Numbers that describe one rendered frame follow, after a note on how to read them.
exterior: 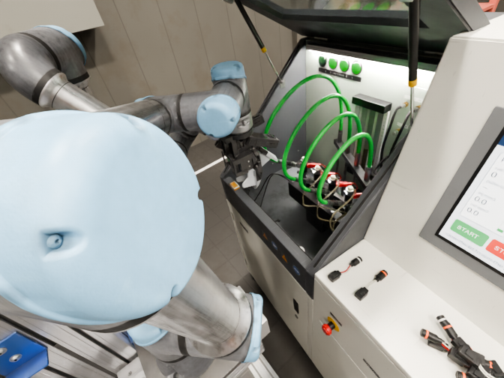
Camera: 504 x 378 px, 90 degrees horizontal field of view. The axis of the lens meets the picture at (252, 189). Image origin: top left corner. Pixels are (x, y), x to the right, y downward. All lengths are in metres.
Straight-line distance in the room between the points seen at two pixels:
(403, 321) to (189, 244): 0.71
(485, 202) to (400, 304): 0.33
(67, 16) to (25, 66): 1.92
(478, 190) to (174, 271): 0.67
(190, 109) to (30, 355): 0.58
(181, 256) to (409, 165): 0.69
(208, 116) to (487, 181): 0.59
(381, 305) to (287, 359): 1.03
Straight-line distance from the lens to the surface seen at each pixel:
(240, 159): 0.65
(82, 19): 2.69
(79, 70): 0.89
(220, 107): 0.47
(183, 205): 0.18
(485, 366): 0.84
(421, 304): 0.87
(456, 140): 0.73
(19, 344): 0.71
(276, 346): 1.79
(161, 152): 0.16
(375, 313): 0.82
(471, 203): 0.75
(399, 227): 0.85
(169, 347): 0.56
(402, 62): 0.98
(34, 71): 0.77
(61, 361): 0.80
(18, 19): 2.67
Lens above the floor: 1.71
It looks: 41 degrees down
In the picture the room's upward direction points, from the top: 11 degrees counter-clockwise
